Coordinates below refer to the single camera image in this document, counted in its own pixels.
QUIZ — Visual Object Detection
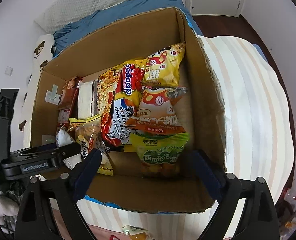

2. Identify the yellow panda snack bag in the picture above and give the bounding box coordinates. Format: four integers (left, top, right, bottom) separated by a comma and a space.
143, 42, 185, 87

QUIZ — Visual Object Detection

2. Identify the silver label snack packet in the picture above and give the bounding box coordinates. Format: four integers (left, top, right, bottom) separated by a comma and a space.
56, 128, 82, 170

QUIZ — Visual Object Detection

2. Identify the yellow cookie snack bag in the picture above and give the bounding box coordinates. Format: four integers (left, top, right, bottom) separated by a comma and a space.
68, 114, 113, 176

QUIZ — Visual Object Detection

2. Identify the red snack packet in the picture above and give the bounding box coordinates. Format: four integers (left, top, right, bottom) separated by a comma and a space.
57, 108, 71, 129

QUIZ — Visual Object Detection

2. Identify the white striped blanket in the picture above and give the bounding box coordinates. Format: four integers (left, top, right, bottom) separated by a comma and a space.
78, 36, 294, 239

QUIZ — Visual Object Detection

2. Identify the green bubble gum bag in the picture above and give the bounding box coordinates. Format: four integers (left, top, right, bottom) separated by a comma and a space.
123, 132, 189, 177

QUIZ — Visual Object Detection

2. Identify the brown snack bag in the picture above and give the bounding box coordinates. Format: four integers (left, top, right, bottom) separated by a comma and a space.
58, 76, 82, 110

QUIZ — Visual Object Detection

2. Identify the silver white snack pack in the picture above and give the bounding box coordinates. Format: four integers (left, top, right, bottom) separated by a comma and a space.
77, 80, 98, 119

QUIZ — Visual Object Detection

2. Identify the orange panda snack bag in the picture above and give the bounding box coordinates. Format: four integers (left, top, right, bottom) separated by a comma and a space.
125, 87, 188, 135

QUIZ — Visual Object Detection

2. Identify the Sedaap instant noodle packet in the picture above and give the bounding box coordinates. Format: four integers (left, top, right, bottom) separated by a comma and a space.
97, 58, 147, 147

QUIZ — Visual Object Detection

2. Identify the bear print pillow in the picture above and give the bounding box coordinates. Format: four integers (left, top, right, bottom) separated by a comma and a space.
20, 34, 55, 148

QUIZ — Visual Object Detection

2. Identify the blue bed sheet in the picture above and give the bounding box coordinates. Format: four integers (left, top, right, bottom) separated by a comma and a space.
53, 0, 203, 57

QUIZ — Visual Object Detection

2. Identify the brown cardboard box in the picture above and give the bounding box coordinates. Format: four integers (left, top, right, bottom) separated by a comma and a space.
24, 8, 226, 213

